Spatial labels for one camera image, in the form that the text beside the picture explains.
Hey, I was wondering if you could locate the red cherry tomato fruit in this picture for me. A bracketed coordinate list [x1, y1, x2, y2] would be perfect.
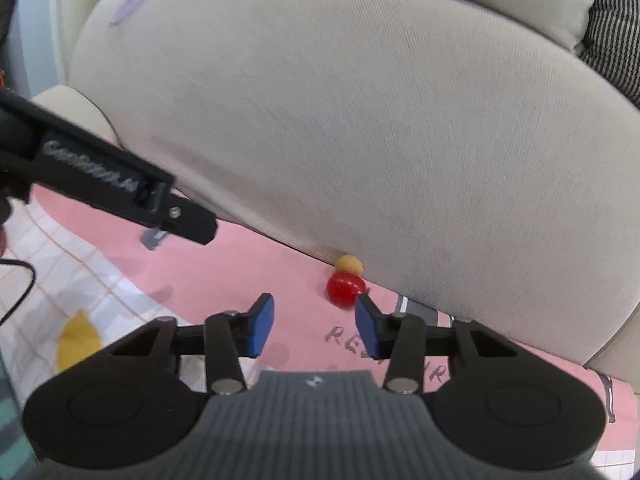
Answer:
[326, 272, 367, 308]

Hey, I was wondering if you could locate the beige sofa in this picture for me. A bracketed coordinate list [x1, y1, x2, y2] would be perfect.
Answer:
[37, 0, 639, 384]

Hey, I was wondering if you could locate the small beige round fruit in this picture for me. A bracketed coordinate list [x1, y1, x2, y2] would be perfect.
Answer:
[334, 255, 364, 276]

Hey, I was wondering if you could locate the teal striped cloth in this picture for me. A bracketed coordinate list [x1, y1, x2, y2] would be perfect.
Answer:
[0, 363, 37, 480]

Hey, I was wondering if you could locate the black white houndstooth cushion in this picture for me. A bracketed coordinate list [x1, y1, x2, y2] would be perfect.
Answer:
[579, 0, 639, 107]

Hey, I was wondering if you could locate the black cable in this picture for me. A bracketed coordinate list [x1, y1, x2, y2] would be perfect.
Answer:
[0, 257, 37, 328]

